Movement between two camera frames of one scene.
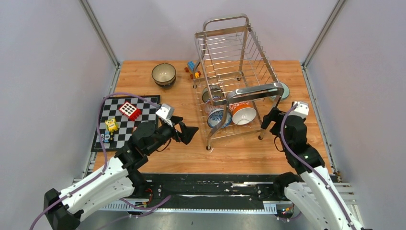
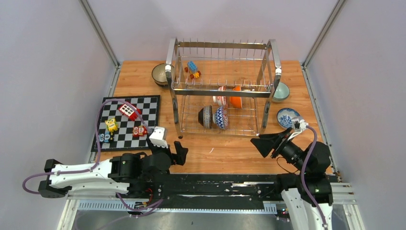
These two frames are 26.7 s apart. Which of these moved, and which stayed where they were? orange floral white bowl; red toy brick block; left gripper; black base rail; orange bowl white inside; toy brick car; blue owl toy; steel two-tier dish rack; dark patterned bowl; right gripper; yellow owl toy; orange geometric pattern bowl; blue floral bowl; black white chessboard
Moved: orange geometric pattern bowl; orange bowl white inside; steel two-tier dish rack; orange floral white bowl; blue floral bowl; right gripper; left gripper; dark patterned bowl
Stayed: toy brick car; blue owl toy; black base rail; black white chessboard; yellow owl toy; red toy brick block
